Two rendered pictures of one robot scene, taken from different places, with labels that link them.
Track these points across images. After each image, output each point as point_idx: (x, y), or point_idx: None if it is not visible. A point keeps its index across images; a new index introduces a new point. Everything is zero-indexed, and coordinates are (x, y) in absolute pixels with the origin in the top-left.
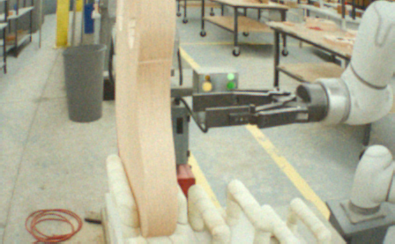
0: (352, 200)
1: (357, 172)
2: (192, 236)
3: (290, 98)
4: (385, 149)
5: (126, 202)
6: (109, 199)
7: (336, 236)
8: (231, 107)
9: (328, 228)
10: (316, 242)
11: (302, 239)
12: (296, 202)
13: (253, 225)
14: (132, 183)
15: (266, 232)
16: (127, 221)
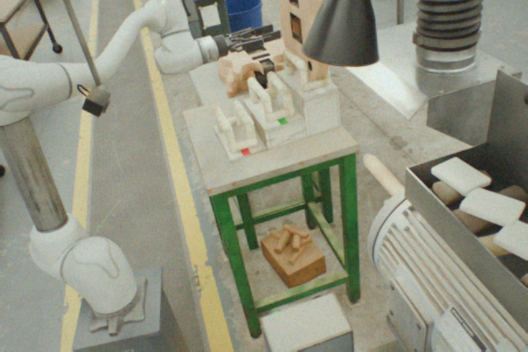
0: (136, 285)
1: (124, 263)
2: (284, 77)
3: (233, 35)
4: (79, 244)
5: None
6: (332, 84)
7: (199, 155)
8: (261, 26)
9: (202, 161)
10: (215, 150)
11: (224, 147)
12: (228, 124)
13: (256, 161)
14: None
15: None
16: None
